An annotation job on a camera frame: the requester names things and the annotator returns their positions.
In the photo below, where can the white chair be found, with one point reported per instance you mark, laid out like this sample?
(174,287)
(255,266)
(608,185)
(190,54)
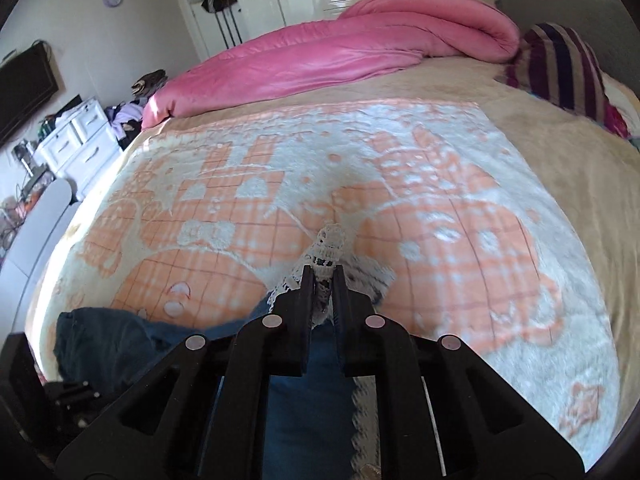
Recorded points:
(35,240)

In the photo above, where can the pink duvet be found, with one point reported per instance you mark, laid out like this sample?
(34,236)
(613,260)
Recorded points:
(320,55)

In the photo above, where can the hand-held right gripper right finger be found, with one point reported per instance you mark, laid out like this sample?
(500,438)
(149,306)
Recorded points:
(346,310)

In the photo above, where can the purple striped pillow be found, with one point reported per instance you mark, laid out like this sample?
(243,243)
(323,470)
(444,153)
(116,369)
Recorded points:
(560,65)

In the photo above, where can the beige bedspread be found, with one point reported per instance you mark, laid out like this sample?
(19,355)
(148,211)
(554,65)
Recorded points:
(575,160)

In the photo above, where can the orange white printed blanket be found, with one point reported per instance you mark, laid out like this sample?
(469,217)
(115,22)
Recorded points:
(450,220)

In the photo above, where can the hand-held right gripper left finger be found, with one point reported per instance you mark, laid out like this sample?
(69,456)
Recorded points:
(299,310)

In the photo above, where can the magenta cloth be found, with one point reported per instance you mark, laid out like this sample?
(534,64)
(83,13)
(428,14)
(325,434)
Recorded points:
(616,121)

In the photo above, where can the blue denim jeans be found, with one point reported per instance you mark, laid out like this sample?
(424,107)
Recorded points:
(125,332)

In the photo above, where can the grey quilted headboard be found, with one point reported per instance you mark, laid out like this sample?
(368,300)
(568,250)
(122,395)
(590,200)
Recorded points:
(590,15)

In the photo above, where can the white dresser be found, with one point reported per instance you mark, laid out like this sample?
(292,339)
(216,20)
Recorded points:
(80,145)

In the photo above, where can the heap of clothes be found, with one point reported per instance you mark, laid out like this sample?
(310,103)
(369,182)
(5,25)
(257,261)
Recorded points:
(130,117)

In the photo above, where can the black television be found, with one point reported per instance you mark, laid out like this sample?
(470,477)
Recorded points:
(22,90)

